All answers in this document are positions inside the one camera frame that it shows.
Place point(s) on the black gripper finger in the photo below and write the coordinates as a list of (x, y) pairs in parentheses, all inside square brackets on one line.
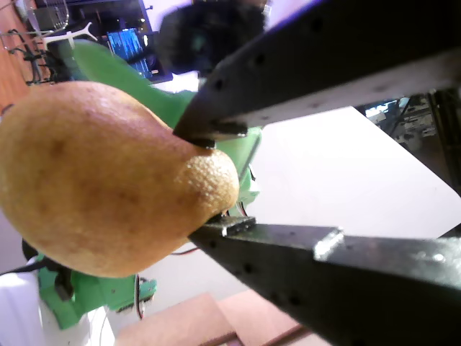
[(324, 54), (360, 288)]

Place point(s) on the white chair base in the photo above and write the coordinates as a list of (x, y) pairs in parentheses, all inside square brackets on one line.
[(72, 36)]

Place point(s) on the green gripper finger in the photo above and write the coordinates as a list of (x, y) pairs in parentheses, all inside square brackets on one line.
[(119, 75)]

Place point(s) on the blue computer monitor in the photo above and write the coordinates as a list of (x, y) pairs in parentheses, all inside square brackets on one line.
[(126, 50)]

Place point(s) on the yellow ball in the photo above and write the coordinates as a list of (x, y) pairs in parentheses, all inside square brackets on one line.
[(108, 180)]

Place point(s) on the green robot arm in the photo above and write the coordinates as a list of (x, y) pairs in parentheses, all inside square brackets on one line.
[(93, 292)]

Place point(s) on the dark fluffy head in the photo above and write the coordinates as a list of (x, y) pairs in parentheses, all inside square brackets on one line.
[(209, 32)]

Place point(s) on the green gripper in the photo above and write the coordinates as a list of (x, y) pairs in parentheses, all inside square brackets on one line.
[(245, 158)]

